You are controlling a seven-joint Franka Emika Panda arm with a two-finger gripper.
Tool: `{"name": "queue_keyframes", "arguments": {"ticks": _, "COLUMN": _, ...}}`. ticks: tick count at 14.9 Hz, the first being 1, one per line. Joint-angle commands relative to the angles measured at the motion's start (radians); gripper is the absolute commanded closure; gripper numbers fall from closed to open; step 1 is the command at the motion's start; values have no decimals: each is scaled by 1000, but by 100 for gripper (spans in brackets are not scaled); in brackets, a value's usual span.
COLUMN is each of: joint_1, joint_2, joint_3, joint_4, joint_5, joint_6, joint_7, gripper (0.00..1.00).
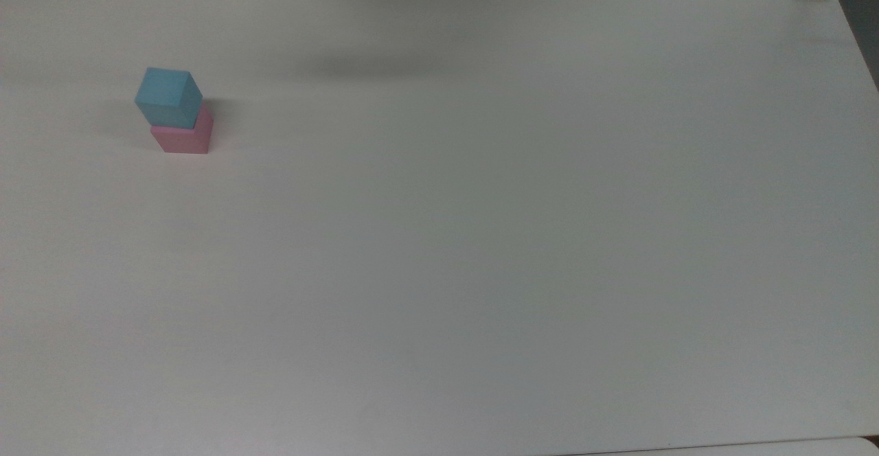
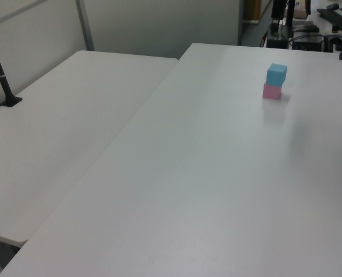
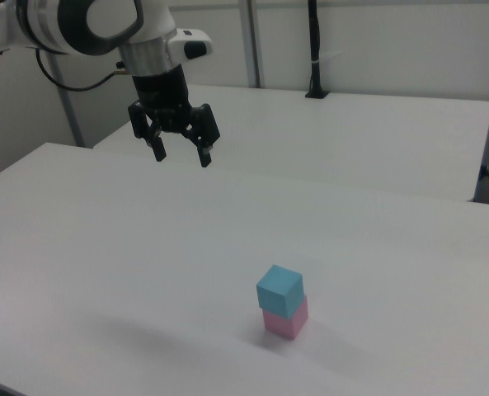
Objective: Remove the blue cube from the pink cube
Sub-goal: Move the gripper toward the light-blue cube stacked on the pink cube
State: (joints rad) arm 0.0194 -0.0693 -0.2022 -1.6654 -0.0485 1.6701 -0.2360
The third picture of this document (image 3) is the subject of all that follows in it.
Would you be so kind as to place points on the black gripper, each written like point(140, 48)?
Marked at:
point(161, 97)

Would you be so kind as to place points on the blue cube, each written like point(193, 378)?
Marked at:
point(279, 292)

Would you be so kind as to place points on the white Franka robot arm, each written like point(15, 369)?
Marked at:
point(62, 24)

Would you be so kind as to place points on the pink cube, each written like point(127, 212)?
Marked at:
point(287, 321)

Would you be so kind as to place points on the white table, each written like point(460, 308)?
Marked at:
point(310, 136)

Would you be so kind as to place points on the grey metal frame post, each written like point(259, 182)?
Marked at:
point(252, 43)
point(69, 103)

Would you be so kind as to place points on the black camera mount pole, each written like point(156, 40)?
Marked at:
point(316, 49)

